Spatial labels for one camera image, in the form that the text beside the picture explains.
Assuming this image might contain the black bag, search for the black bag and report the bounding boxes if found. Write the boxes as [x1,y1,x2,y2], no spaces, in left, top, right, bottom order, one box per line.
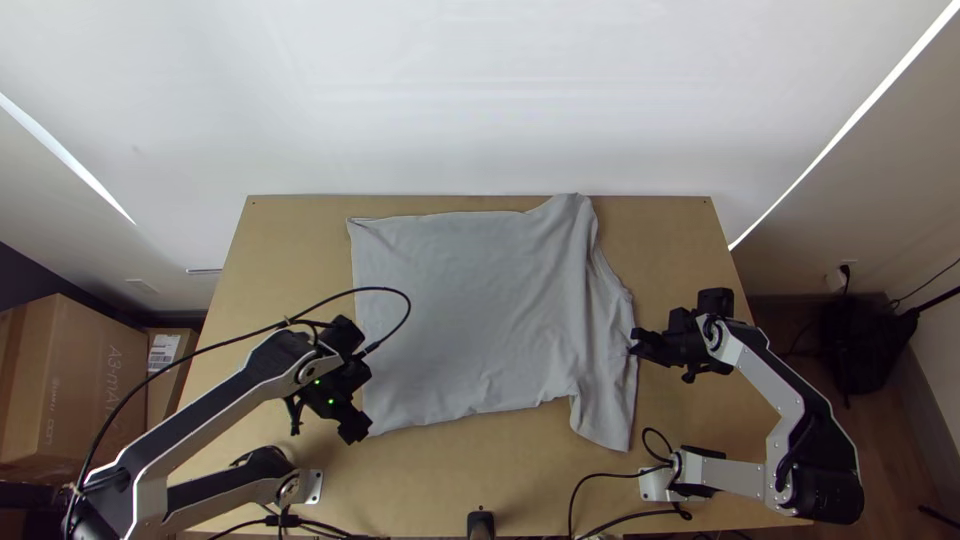
[818,296,921,399]

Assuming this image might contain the large cardboard box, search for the large cardboard box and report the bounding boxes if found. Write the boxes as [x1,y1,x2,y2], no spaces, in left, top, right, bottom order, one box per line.
[0,292,149,470]

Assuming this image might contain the grey t-shirt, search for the grey t-shirt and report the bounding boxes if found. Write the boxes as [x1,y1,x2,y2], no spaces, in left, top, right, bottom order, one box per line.
[345,192,640,454]

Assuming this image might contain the small labelled cardboard box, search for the small labelled cardboard box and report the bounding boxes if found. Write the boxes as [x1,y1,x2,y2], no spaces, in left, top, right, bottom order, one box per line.
[144,326,201,433]

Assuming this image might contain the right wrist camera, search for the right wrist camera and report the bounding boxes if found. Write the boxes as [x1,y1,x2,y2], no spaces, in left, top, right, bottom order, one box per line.
[697,287,736,320]

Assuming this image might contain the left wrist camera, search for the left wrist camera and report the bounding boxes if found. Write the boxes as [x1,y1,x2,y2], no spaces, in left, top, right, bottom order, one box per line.
[323,314,369,362]

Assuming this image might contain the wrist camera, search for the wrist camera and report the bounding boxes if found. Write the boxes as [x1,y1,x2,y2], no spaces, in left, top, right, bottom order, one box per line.
[697,287,736,320]
[323,314,369,362]

